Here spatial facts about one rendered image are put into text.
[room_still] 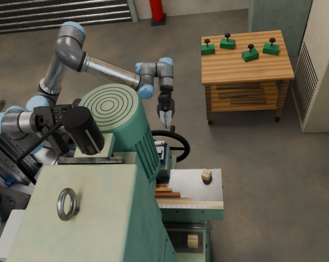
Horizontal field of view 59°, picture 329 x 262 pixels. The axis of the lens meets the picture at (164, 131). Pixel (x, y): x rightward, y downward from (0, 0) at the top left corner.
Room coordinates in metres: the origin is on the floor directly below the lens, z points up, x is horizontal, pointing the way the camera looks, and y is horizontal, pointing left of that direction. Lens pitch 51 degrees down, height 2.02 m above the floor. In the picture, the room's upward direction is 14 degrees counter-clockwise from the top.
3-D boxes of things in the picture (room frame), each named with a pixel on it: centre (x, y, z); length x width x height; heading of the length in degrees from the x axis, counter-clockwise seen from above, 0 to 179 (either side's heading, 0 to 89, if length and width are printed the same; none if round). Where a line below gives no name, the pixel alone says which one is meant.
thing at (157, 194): (0.56, 0.11, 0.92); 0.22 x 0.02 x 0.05; 74
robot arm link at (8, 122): (0.75, 0.50, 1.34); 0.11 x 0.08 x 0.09; 74
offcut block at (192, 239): (0.38, 0.00, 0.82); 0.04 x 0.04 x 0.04; 73
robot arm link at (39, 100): (1.18, 0.61, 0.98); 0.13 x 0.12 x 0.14; 170
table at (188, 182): (0.65, 0.10, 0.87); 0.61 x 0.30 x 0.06; 74
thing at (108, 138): (0.41, 0.16, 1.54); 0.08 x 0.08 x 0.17; 74
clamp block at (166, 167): (0.73, 0.08, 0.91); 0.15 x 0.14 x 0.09; 74
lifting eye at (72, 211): (0.27, 0.21, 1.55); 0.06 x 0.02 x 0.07; 164
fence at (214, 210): (0.51, 0.14, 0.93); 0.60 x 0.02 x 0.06; 74
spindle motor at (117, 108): (0.54, 0.13, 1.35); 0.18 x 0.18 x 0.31
